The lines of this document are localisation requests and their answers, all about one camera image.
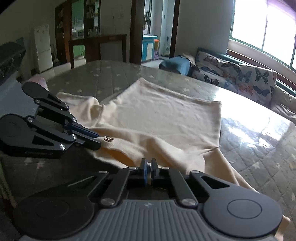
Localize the butterfly print pillow flat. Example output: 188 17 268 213
191 51 241 92

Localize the dark wooden display shelf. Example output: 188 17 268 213
54 1 101 64

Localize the window with green frame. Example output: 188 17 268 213
230 1 295 70

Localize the grey quilted star table cover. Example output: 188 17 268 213
1 61 295 240

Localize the dark wooden console table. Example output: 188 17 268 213
68 34 127 69

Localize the butterfly print pillow upright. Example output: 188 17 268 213
236 64 278 108

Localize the white refrigerator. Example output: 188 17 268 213
34 24 53 73

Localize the beige plain cushion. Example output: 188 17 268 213
270 85 296 125

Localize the blue white small cabinet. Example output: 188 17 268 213
142 35 158 62

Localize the cream beige sweater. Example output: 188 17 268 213
56 77 291 239

